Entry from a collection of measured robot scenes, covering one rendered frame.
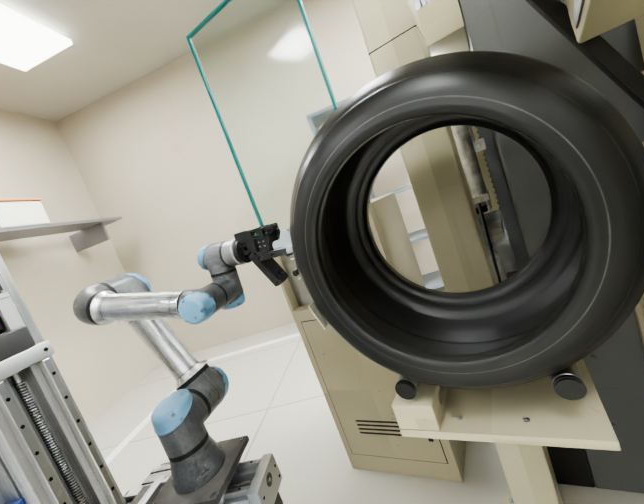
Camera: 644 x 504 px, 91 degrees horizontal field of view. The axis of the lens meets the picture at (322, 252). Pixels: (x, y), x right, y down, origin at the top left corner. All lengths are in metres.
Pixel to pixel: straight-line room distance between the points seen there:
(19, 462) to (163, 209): 4.15
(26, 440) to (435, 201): 1.05
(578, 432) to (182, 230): 4.49
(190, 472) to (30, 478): 0.37
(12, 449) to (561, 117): 1.06
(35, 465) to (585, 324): 0.99
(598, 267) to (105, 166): 5.25
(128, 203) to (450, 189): 4.66
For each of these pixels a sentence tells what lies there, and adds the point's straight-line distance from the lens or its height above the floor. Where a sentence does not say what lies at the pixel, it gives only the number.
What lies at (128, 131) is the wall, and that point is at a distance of 5.15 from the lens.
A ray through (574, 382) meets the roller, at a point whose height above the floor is 0.91.
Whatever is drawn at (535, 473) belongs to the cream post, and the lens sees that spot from 1.35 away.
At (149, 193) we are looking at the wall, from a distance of 4.96.
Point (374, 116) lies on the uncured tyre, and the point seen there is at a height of 1.42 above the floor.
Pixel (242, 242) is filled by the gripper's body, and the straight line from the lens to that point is 0.87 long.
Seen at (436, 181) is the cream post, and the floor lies 1.28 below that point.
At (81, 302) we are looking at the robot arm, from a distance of 1.10.
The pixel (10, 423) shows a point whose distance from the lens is 0.91.
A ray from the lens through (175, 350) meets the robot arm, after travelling 1.16.
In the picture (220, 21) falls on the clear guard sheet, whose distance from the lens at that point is 1.66.
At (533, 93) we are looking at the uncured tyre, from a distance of 0.53.
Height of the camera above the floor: 1.31
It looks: 7 degrees down
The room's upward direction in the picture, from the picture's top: 20 degrees counter-clockwise
